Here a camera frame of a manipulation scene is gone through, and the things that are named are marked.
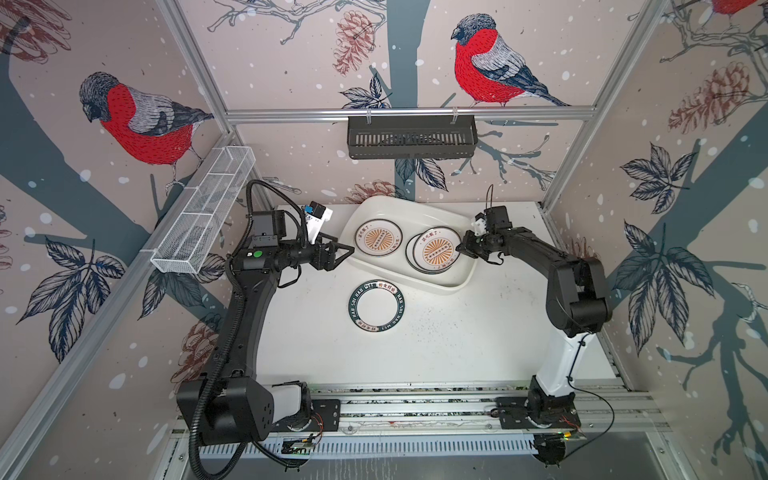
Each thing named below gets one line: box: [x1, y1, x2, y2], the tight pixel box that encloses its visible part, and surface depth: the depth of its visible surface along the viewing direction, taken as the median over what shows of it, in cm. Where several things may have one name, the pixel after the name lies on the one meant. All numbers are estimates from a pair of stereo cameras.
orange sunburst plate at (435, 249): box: [413, 226, 461, 272], surface depth 105 cm
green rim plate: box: [347, 279, 406, 333], surface depth 95 cm
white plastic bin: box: [341, 196, 479, 294], surface depth 108 cm
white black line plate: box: [405, 228, 429, 274], surface depth 106 cm
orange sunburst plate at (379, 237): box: [354, 218, 404, 257], surface depth 111 cm
